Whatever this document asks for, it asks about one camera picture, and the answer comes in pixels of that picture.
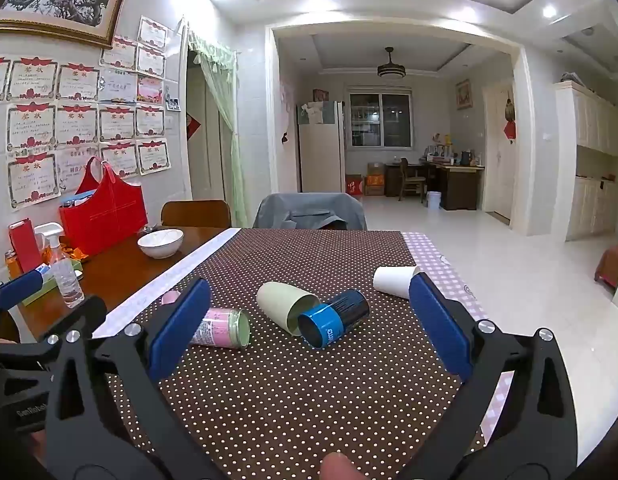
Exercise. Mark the group of award certificates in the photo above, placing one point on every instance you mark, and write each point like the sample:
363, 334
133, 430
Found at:
34, 125

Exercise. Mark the white bucket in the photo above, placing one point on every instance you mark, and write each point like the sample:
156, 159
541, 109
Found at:
433, 201

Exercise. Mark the white paper cup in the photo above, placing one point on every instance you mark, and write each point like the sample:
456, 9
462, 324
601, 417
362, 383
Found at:
391, 281

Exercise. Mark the orange jar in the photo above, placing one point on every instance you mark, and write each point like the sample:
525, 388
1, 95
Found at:
11, 266

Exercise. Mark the person's right hand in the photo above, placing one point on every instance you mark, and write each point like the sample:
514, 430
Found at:
340, 467

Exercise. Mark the red-brown stool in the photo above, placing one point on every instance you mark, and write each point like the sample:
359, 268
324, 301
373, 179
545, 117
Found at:
611, 265

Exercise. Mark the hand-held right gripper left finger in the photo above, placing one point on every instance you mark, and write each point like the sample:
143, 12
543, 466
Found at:
181, 330

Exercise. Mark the green flat box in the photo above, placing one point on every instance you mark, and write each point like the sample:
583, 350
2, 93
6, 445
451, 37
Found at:
48, 285

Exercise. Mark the red gift bag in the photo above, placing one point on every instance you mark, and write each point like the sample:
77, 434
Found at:
106, 220

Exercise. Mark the white bowl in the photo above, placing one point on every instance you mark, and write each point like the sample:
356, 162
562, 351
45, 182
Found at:
160, 246

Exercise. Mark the white patterned cloth strip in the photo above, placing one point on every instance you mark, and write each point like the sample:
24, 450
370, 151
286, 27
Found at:
189, 265

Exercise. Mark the white refrigerator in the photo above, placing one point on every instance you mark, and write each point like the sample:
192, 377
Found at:
319, 155

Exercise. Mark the orange packet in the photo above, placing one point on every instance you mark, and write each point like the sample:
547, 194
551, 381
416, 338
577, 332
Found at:
71, 251

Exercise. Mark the barred window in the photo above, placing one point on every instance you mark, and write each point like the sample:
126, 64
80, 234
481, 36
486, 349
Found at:
381, 120

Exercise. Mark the blue and black cup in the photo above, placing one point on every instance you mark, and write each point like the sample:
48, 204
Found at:
339, 312

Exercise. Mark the small wall photo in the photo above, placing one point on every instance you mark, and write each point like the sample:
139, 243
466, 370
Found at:
173, 104

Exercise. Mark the brown wooden chair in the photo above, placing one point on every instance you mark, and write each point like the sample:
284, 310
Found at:
196, 214

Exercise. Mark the pale green cup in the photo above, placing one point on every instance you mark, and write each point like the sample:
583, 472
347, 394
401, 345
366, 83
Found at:
276, 300

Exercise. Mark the small dark wall picture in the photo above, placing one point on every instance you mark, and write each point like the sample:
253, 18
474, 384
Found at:
320, 95

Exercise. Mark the white wall cabinet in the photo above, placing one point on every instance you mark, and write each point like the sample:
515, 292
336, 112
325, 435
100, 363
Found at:
591, 160

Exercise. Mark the chair with grey jacket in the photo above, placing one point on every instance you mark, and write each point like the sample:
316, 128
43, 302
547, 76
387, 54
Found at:
309, 210

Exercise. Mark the green door curtain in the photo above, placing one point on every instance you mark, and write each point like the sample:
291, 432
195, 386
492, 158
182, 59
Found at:
234, 110

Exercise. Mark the pink cup with green inside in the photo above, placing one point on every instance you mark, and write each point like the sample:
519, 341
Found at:
221, 327

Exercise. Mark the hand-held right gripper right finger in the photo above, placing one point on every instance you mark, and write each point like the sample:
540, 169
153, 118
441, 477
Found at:
439, 325

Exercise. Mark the pink checkered tablecloth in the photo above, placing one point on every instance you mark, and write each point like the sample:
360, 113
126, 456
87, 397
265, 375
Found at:
439, 260

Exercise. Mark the red diamond door sticker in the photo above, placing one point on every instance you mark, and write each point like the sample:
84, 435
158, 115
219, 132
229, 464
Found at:
192, 127

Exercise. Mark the framed wall picture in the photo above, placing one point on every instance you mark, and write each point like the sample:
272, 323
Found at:
463, 95

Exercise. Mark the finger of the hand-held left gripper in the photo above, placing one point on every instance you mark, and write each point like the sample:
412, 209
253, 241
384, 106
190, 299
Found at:
86, 312
19, 291

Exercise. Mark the red door ornament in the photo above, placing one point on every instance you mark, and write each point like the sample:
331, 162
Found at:
510, 120

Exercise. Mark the red cardboard box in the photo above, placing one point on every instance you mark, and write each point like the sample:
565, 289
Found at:
354, 186

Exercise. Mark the white light switch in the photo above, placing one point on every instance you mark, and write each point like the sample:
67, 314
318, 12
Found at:
168, 123

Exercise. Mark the black ceiling lamp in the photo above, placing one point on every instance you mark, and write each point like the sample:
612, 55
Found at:
390, 70

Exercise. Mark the clear spray bottle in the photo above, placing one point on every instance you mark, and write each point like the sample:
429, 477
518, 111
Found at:
66, 280

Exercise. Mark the white door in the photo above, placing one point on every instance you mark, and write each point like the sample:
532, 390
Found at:
496, 170

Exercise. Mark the dark wooden desk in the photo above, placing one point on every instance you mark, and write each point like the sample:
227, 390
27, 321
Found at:
456, 185

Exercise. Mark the brown cardboard box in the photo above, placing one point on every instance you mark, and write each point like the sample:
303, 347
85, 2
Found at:
375, 180

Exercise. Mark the dark wooden chair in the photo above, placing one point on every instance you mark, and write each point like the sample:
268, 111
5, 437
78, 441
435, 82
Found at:
410, 180

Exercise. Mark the brown polka dot tablecloth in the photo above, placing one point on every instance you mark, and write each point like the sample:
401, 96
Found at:
289, 400

